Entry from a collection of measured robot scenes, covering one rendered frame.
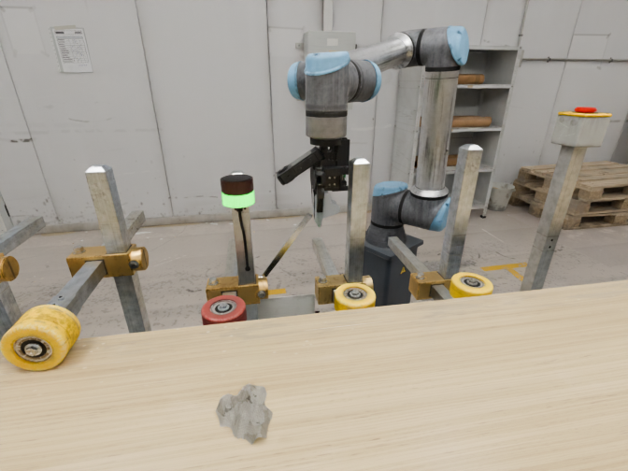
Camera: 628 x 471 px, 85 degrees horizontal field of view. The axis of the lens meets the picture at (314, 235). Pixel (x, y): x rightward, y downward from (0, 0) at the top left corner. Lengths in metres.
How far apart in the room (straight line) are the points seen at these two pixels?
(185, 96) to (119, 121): 0.60
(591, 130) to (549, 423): 0.63
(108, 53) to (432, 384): 3.31
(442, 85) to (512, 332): 0.91
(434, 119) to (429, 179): 0.23
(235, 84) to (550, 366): 3.08
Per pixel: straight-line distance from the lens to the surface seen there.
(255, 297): 0.80
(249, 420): 0.48
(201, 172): 3.45
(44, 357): 0.65
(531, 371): 0.62
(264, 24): 3.37
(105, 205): 0.76
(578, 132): 0.96
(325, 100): 0.74
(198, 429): 0.50
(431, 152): 1.39
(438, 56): 1.35
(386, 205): 1.52
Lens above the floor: 1.29
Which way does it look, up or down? 24 degrees down
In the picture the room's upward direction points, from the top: straight up
